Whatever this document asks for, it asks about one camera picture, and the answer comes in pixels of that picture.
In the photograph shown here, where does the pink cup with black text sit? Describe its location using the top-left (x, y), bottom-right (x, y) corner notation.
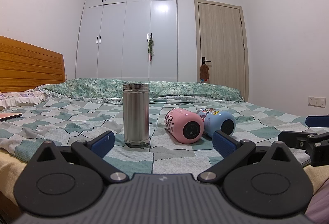
top-left (164, 108), bottom-right (204, 144)

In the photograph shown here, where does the blue cartoon cup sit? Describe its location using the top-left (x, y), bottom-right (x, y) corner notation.
top-left (197, 108), bottom-right (236, 138)

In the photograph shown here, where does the stainless steel tall cup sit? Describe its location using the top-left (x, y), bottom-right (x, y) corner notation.
top-left (123, 83), bottom-right (150, 148)

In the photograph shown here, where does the checkered green grey blanket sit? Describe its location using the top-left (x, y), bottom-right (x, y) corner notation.
top-left (1, 97), bottom-right (306, 175)

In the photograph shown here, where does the pink notebook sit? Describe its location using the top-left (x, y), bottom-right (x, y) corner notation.
top-left (0, 113), bottom-right (22, 121)

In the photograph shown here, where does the purple floral pillow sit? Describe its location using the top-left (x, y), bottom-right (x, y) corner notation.
top-left (0, 90), bottom-right (47, 111)

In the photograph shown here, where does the green floral quilt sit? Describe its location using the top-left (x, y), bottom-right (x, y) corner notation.
top-left (37, 79), bottom-right (244, 104)

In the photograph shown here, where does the wooden headboard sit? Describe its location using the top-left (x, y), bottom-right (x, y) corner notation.
top-left (0, 36), bottom-right (65, 93)

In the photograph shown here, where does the wooden door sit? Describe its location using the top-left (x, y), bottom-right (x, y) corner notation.
top-left (194, 0), bottom-right (249, 101)

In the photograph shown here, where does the green hanging ornament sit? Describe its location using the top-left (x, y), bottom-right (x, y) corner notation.
top-left (148, 35), bottom-right (154, 63)

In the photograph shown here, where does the white wardrobe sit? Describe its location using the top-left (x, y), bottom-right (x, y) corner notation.
top-left (75, 0), bottom-right (178, 81)

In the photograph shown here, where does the wall power socket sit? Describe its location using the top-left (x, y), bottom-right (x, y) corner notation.
top-left (308, 96), bottom-right (326, 108)

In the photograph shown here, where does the black door handle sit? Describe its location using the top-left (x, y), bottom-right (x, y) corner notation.
top-left (202, 57), bottom-right (211, 65)

